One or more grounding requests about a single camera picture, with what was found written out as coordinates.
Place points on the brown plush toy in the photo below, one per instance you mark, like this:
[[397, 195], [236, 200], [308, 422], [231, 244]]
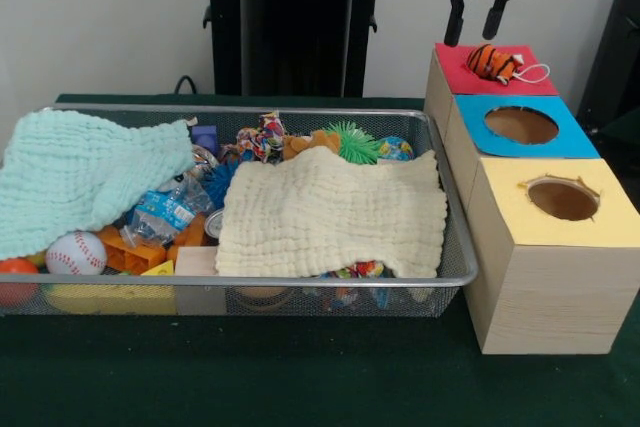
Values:
[[300, 144]]

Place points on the wooden box with three holes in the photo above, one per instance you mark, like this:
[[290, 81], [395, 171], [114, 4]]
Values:
[[550, 297]]

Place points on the shallow mesh bin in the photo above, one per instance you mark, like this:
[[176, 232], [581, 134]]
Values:
[[250, 281]]

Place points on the globe print ball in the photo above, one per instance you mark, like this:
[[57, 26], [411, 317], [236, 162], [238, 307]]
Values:
[[397, 149]]

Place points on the black standing panel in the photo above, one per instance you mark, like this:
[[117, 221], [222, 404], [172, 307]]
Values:
[[620, 47]]

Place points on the green spiky ball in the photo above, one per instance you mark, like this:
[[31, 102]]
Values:
[[355, 147]]

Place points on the dark green side tablecloth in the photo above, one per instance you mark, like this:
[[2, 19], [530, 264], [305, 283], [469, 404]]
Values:
[[625, 134]]

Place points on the cream waffle cloth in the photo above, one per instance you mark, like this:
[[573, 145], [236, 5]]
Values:
[[325, 212]]

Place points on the purple toy block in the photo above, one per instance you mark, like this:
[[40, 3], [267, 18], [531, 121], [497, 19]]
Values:
[[204, 137]]

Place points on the blue spiky ball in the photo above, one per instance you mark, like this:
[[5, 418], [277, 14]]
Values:
[[217, 182]]

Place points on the silver tin can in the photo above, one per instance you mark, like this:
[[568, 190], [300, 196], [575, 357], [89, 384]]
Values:
[[214, 224]]

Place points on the crumpled plastic bottle blue label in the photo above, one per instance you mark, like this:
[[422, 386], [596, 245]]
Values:
[[165, 209]]

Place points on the plain wooden block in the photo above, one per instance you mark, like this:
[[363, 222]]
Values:
[[197, 262]]

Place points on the yellow triangular block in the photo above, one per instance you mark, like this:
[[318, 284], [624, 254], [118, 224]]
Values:
[[162, 269]]

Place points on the orange plastic building block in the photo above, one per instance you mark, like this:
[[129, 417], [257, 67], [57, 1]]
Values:
[[135, 254]]

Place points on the mint waffle cloth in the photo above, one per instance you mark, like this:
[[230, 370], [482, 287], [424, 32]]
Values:
[[75, 172]]

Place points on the white baseball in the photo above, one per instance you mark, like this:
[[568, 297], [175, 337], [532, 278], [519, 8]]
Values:
[[75, 253]]

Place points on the yellow green ball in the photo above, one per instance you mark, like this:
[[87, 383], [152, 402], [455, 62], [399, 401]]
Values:
[[37, 259]]

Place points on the orange red ball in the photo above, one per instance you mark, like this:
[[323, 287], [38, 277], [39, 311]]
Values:
[[17, 267]]

